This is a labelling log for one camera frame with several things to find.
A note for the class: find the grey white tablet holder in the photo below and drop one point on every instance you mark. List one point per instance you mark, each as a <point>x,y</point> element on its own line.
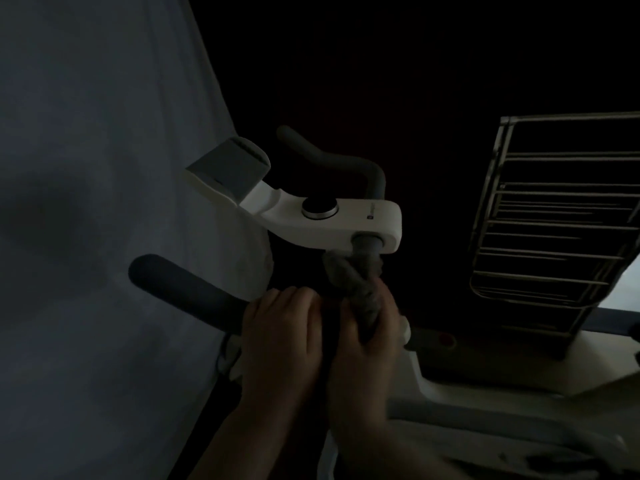
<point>230,167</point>

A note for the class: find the white hanging sheet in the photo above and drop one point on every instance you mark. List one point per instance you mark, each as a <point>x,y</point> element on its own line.
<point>100,194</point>

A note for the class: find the grey cleaning cloth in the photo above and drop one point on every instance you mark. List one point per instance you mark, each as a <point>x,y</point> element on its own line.
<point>355,279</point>

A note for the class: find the person's right hand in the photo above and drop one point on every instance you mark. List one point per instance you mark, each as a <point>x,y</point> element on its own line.
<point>365,369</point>

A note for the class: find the person's left hand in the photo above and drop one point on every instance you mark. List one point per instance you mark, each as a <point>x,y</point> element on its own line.
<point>280,354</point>

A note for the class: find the metal drying rack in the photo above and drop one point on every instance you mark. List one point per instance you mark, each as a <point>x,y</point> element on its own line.
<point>555,219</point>

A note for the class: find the white exercise bike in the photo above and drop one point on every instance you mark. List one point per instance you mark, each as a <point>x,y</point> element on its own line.
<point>350,219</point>

